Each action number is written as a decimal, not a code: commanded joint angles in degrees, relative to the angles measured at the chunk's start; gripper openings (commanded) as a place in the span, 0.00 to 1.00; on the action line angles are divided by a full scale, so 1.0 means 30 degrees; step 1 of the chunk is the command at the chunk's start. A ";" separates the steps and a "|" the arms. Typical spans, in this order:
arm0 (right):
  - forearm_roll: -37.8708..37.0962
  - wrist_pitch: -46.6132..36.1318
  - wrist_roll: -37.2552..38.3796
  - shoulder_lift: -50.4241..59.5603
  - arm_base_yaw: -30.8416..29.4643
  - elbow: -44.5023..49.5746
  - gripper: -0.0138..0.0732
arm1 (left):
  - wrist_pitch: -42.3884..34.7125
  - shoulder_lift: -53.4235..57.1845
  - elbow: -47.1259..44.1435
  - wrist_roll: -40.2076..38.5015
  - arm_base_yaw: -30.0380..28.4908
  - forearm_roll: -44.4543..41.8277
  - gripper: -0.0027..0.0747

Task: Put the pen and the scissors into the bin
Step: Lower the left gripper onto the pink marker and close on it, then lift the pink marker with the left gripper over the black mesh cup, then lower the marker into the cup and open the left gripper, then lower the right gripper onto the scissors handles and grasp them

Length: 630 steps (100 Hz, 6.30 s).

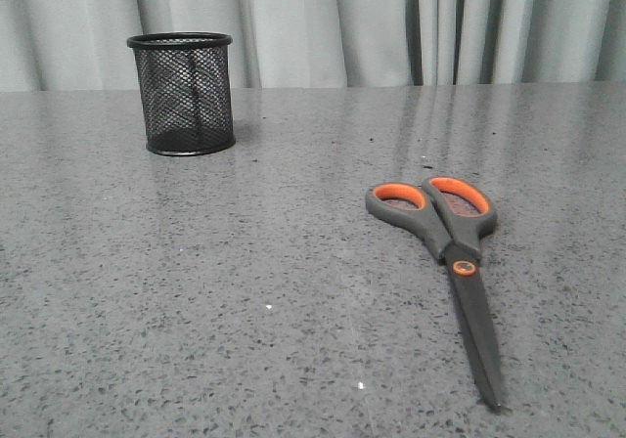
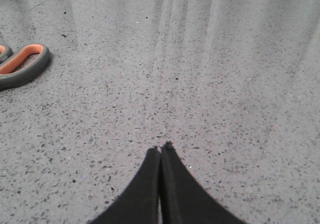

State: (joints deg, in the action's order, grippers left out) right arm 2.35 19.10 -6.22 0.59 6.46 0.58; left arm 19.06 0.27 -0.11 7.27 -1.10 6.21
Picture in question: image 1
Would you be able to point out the grey orange scissors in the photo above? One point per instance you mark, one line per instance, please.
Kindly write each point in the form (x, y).
(451, 216)

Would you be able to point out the black mesh pen holder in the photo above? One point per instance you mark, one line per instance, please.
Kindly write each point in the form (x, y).
(185, 91)

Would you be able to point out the grey curtain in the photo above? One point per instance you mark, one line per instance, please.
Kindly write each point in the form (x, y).
(81, 44)

